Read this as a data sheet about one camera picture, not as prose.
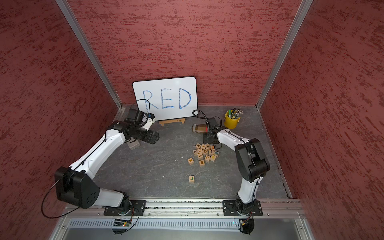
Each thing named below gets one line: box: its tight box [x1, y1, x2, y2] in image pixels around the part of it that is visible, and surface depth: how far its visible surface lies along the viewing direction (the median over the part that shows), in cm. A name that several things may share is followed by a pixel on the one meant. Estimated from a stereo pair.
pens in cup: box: [228, 107, 244, 119], surface depth 105 cm
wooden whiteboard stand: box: [158, 118, 186, 127], surface depth 107 cm
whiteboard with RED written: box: [132, 76, 198, 121], surface depth 101 cm
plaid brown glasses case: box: [191, 124, 209, 133], surface depth 105 cm
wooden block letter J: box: [189, 175, 195, 183], surface depth 83 cm
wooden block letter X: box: [187, 157, 194, 166], surface depth 90 cm
